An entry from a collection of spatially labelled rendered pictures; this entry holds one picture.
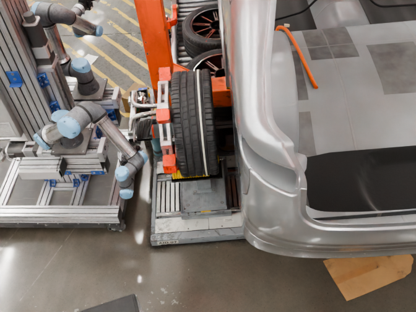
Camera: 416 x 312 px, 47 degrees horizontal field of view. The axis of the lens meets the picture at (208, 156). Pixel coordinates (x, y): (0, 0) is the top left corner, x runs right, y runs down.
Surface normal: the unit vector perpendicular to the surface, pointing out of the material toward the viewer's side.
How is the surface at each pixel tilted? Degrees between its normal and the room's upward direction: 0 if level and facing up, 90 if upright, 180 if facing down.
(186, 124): 46
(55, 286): 0
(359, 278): 2
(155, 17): 90
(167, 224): 0
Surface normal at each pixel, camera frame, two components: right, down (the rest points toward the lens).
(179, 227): -0.07, -0.66
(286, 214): -0.34, 0.70
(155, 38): 0.04, 0.75
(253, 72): -0.46, -0.48
